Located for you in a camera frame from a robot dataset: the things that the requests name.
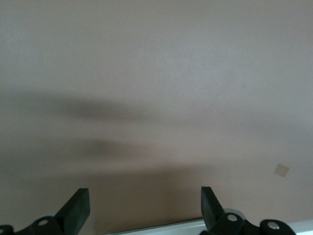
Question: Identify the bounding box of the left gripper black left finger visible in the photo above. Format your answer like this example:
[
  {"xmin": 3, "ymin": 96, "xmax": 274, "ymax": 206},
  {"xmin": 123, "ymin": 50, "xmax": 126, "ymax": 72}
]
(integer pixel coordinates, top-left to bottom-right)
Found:
[{"xmin": 17, "ymin": 188, "xmax": 90, "ymax": 235}]

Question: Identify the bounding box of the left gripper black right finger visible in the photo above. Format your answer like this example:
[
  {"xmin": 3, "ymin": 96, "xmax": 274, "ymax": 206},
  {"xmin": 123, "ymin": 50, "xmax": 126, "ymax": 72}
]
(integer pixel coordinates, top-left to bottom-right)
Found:
[{"xmin": 201, "ymin": 186, "xmax": 246, "ymax": 235}]

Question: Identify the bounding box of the small brown tape square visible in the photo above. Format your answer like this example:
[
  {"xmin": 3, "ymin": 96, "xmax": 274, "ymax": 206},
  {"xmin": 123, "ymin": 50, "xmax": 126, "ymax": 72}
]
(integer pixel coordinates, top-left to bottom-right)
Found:
[{"xmin": 272, "ymin": 163, "xmax": 290, "ymax": 177}]

